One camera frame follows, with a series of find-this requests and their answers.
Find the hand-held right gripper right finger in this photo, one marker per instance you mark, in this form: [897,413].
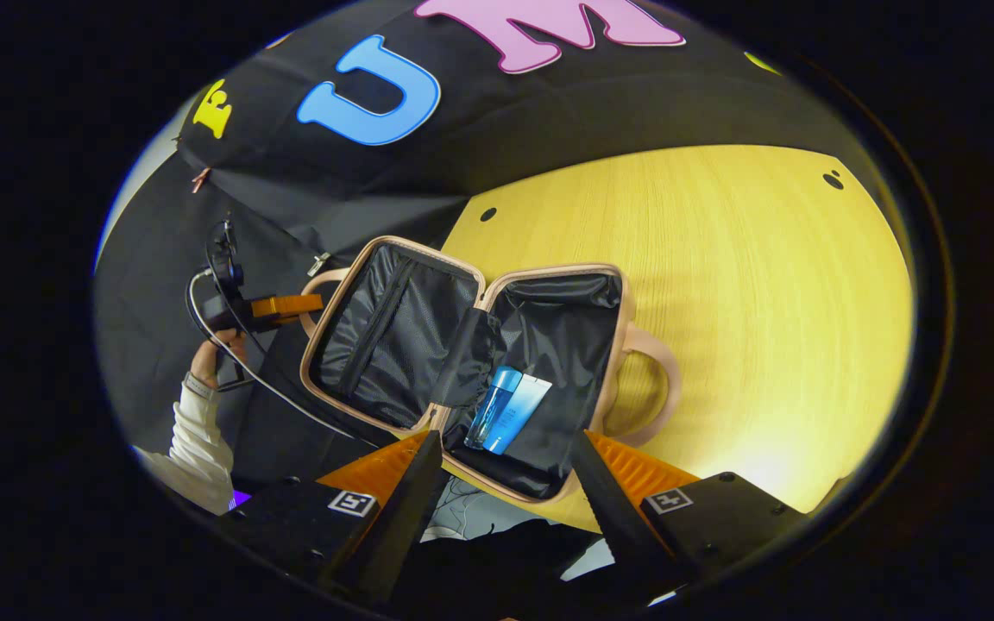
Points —
[626,517]

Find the white cloth clip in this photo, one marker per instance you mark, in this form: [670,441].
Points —
[318,263]

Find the pink suitcase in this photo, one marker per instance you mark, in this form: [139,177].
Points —
[393,328]

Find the blue skincare bottle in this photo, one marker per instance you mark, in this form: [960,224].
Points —
[497,401]

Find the person's dark trousers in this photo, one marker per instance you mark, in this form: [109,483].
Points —
[514,561]

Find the person's white printed shirt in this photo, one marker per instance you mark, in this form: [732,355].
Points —
[480,513]

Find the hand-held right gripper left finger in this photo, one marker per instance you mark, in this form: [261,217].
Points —
[393,517]

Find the black backdrop cloth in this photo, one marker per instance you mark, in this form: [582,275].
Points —
[497,129]

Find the pink cloth clip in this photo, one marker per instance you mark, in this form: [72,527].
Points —
[201,179]

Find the grey wristband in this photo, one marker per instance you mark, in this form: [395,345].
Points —
[199,386]

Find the white blue skincare tube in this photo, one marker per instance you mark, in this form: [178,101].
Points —
[525,405]

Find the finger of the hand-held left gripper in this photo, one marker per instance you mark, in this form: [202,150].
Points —
[286,306]

